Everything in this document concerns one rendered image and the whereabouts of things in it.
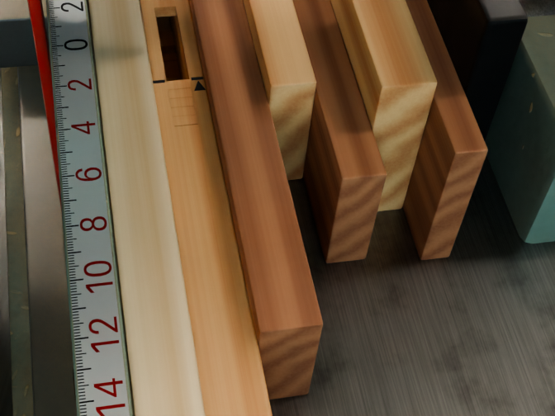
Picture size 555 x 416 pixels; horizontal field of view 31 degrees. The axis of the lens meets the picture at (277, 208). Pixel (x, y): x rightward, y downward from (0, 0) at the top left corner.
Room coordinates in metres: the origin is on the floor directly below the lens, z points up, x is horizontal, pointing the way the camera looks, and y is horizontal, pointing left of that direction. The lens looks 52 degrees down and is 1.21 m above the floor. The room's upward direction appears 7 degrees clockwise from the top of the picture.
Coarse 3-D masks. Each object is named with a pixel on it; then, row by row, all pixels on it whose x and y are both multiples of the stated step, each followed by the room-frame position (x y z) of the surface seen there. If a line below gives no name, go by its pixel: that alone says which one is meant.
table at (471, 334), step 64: (320, 256) 0.22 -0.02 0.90; (384, 256) 0.22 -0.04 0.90; (512, 256) 0.23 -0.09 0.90; (384, 320) 0.19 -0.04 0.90; (448, 320) 0.20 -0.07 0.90; (512, 320) 0.20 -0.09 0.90; (320, 384) 0.16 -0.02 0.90; (384, 384) 0.17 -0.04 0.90; (448, 384) 0.17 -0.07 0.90; (512, 384) 0.17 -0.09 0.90
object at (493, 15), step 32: (448, 0) 0.28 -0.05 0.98; (480, 0) 0.26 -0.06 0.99; (512, 0) 0.26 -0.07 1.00; (544, 0) 0.30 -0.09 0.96; (448, 32) 0.27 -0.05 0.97; (480, 32) 0.25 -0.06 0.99; (512, 32) 0.25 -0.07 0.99; (480, 64) 0.25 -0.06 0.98; (480, 96) 0.25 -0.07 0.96; (480, 128) 0.25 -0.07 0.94
